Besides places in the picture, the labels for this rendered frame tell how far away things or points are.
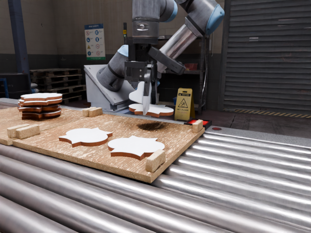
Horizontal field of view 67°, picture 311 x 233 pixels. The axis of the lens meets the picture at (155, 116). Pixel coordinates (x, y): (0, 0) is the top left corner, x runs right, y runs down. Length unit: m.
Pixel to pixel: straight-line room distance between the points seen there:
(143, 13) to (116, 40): 5.61
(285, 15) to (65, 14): 5.30
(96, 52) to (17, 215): 6.28
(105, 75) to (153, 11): 0.64
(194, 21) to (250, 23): 4.22
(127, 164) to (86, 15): 6.46
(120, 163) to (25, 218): 0.19
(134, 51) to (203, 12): 0.49
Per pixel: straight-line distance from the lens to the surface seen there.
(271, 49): 5.25
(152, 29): 0.66
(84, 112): 0.88
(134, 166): 0.47
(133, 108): 0.68
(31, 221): 0.40
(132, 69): 0.67
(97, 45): 6.58
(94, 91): 1.28
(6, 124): 0.89
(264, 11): 5.31
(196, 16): 1.09
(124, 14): 6.20
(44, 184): 0.51
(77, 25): 7.00
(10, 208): 0.44
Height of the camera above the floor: 1.14
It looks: 14 degrees down
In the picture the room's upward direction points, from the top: straight up
